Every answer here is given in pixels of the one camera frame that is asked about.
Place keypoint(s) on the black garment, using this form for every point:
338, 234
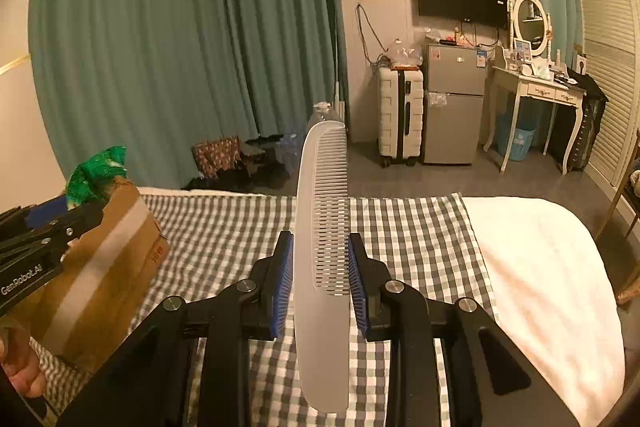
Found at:
585, 127

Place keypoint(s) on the person's left hand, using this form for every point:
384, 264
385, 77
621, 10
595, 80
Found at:
20, 372

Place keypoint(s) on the white louvred wardrobe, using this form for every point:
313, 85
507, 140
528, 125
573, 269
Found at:
610, 57

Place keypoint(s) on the silver two-door fridge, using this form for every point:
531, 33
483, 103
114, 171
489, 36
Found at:
452, 127

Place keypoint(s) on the white photo frame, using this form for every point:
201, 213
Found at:
522, 48

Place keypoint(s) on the clear plastic bags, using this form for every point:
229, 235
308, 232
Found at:
402, 54

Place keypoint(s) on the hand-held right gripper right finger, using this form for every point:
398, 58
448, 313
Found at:
359, 287

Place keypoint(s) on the cardboard box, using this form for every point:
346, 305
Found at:
100, 297

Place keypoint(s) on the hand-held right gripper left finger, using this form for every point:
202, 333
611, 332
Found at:
282, 287

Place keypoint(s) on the green checked cloth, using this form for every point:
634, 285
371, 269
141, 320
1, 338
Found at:
410, 232

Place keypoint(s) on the white oval vanity mirror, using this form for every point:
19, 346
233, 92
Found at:
530, 22

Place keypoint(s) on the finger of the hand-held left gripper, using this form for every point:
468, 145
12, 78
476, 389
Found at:
75, 222
45, 213

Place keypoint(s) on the white hard suitcase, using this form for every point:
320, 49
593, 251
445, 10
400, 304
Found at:
392, 117

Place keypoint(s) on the blue waste bin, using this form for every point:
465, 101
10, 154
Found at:
520, 139

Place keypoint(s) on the white curtain wand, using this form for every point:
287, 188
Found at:
340, 107

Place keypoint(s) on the white comb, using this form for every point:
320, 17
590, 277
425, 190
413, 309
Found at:
310, 282

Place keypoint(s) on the white dressing table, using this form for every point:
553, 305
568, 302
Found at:
540, 89

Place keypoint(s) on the green packet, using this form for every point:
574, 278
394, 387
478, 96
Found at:
95, 172

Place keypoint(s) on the floral patterned bag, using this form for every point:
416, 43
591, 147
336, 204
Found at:
215, 157

